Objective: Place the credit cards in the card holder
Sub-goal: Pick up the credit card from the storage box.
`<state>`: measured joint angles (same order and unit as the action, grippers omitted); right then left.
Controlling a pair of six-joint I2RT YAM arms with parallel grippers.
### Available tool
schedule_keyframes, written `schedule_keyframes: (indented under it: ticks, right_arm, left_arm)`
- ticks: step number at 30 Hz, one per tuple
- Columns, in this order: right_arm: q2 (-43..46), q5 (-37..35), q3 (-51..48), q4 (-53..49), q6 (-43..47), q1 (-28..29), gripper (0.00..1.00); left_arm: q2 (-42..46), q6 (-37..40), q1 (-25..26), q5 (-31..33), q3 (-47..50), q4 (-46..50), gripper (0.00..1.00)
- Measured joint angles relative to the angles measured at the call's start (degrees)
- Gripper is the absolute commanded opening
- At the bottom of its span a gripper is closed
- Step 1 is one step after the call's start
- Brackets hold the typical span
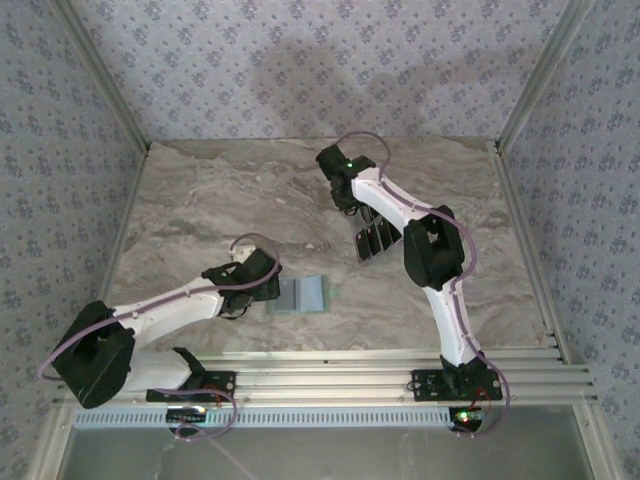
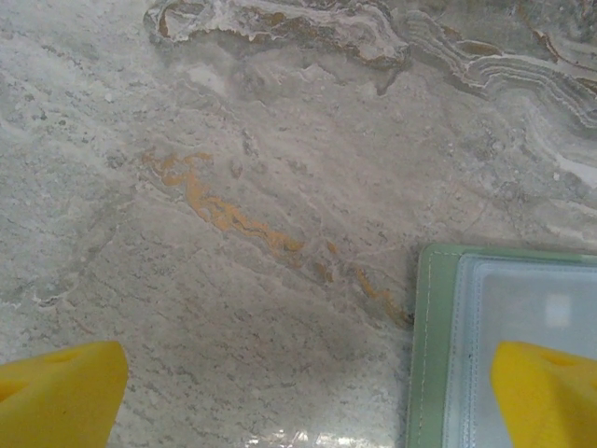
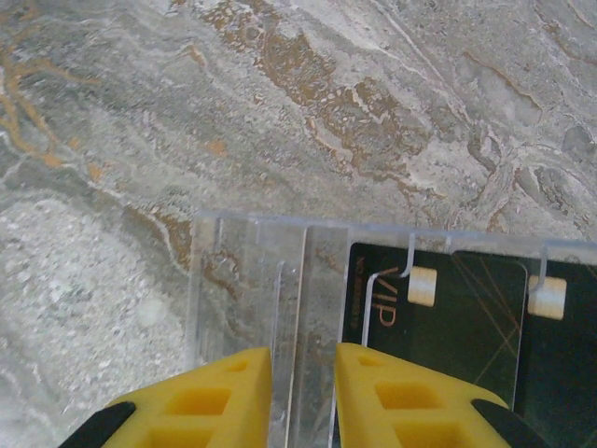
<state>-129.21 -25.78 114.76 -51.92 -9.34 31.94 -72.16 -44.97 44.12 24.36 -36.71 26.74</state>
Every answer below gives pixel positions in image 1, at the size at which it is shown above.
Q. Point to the aluminium frame post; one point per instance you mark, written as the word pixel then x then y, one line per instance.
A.
pixel 541 75
pixel 105 75

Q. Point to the right aluminium table edge rail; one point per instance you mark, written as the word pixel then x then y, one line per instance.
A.
pixel 511 190

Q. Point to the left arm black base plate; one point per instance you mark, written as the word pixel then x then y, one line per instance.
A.
pixel 225 382

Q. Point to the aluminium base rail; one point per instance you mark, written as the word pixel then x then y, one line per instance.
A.
pixel 325 380

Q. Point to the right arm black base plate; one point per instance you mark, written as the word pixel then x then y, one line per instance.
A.
pixel 422 385

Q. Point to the pale green cloth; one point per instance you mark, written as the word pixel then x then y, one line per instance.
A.
pixel 300 295

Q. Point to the left aluminium frame post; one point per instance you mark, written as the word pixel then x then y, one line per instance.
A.
pixel 105 75

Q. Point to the right aluminium frame post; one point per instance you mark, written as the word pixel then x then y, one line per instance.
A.
pixel 541 75

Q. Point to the black tiered card stand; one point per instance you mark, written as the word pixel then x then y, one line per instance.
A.
pixel 375 242

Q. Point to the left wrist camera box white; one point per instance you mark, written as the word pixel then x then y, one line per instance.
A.
pixel 243 253

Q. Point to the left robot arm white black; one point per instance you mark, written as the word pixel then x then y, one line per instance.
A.
pixel 165 310

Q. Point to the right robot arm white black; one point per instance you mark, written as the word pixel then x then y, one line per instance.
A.
pixel 450 320

